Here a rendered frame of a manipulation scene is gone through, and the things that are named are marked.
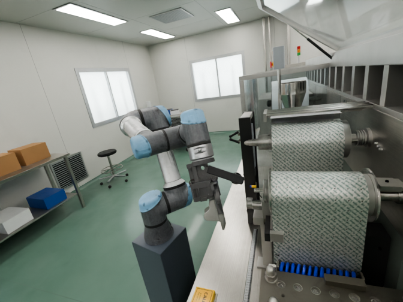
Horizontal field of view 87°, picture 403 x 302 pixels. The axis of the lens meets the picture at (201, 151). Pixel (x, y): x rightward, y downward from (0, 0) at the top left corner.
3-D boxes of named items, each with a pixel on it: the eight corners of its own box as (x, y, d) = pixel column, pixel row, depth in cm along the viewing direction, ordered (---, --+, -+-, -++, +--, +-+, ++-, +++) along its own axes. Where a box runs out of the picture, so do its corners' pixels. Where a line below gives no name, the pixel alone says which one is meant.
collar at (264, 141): (259, 147, 93) (258, 132, 91) (274, 146, 90) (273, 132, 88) (258, 152, 87) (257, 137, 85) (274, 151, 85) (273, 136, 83)
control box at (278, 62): (270, 70, 108) (268, 49, 105) (283, 68, 106) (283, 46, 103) (270, 70, 102) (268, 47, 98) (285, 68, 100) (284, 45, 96)
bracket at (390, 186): (372, 182, 60) (372, 175, 59) (397, 183, 58) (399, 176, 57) (379, 191, 55) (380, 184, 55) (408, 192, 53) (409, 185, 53)
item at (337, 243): (274, 261, 70) (271, 214, 64) (360, 273, 61) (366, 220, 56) (274, 262, 69) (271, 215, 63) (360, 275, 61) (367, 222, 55)
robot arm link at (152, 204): (140, 217, 109) (134, 194, 105) (165, 207, 114) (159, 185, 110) (146, 229, 99) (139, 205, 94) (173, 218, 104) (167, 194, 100)
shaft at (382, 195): (365, 196, 61) (367, 183, 60) (396, 198, 59) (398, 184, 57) (371, 205, 57) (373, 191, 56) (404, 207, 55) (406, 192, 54)
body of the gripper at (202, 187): (196, 199, 68) (188, 163, 69) (222, 193, 68) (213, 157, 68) (194, 205, 61) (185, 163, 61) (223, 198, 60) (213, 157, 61)
